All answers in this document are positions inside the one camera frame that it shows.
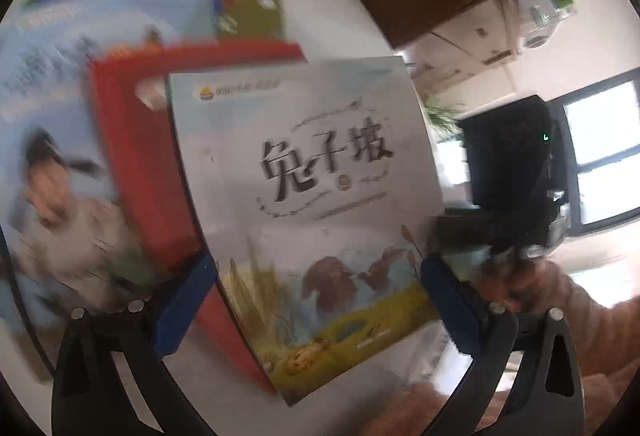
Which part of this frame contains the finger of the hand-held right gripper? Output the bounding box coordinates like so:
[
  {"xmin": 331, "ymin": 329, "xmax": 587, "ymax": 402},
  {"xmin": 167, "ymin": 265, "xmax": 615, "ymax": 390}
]
[{"xmin": 435, "ymin": 210, "xmax": 497, "ymax": 253}]

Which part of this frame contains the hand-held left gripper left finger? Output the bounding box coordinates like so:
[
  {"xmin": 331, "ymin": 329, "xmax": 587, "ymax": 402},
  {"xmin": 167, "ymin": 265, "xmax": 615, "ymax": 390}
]
[{"xmin": 50, "ymin": 252, "xmax": 217, "ymax": 436}]

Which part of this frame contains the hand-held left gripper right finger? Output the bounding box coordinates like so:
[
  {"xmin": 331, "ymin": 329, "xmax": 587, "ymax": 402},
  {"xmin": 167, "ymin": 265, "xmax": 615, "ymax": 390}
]
[{"xmin": 420, "ymin": 253, "xmax": 586, "ymax": 436}]

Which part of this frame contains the bright red book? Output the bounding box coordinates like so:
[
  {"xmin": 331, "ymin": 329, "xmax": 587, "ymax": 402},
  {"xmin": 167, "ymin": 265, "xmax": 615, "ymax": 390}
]
[{"xmin": 90, "ymin": 40, "xmax": 308, "ymax": 397}]

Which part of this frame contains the white rabbit pond cover book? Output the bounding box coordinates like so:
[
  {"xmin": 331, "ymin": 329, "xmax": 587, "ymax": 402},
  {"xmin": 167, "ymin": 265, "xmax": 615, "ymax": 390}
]
[{"xmin": 166, "ymin": 56, "xmax": 447, "ymax": 407}]

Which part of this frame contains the light blue poetry book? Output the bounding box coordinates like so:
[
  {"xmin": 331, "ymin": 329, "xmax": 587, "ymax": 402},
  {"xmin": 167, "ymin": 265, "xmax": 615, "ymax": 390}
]
[{"xmin": 0, "ymin": 0, "xmax": 221, "ymax": 337}]

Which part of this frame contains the person's right forearm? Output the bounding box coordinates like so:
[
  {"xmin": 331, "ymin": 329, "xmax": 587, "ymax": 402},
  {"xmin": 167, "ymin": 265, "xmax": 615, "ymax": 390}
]
[{"xmin": 520, "ymin": 261, "xmax": 640, "ymax": 436}]

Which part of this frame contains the person's right hand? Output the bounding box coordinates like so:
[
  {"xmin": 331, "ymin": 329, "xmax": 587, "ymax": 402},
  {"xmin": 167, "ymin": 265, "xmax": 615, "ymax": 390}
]
[{"xmin": 479, "ymin": 256, "xmax": 551, "ymax": 313}]

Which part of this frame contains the small green plant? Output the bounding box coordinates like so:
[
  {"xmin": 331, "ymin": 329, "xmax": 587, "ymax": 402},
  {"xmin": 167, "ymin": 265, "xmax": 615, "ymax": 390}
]
[{"xmin": 422, "ymin": 93, "xmax": 468, "ymax": 137}]

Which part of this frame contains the window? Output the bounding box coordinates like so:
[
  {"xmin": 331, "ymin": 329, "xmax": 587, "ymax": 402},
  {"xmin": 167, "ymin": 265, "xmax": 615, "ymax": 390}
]
[{"xmin": 547, "ymin": 66, "xmax": 640, "ymax": 237}]

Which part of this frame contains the white appliance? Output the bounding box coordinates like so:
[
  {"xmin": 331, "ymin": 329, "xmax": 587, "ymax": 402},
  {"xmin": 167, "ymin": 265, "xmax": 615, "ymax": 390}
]
[{"xmin": 517, "ymin": 0, "xmax": 573, "ymax": 50}]

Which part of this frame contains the black cable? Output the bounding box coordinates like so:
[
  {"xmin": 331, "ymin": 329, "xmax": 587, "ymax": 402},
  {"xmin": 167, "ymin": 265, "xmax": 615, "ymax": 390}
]
[{"xmin": 0, "ymin": 223, "xmax": 56, "ymax": 382}]

